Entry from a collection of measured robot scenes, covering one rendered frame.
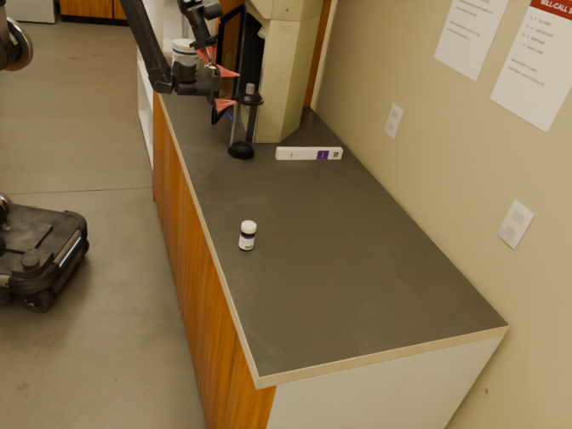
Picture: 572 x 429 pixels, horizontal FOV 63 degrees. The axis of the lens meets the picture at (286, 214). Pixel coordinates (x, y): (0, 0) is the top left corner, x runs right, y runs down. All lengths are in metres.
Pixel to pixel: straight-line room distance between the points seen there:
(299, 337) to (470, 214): 0.66
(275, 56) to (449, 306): 1.03
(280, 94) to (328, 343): 1.03
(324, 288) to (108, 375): 1.22
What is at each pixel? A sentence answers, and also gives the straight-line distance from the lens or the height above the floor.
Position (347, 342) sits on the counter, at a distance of 1.14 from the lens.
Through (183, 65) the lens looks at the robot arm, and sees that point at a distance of 1.55.
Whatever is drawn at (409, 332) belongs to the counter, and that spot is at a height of 0.94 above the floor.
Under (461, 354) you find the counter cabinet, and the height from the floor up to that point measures 0.86.
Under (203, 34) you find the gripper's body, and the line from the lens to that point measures 1.83.
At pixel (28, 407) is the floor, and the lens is 2.18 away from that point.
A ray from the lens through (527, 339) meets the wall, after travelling 1.41.
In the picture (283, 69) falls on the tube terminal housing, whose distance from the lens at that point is 1.78.
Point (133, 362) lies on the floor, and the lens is 2.23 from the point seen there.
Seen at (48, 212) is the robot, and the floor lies 0.24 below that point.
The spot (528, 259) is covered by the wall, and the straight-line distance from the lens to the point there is 1.35.
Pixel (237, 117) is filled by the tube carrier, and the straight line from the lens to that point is 1.68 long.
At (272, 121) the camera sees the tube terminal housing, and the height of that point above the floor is 1.03.
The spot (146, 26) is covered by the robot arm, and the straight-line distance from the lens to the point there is 1.53.
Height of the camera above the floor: 1.77
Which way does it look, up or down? 34 degrees down
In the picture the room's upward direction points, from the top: 11 degrees clockwise
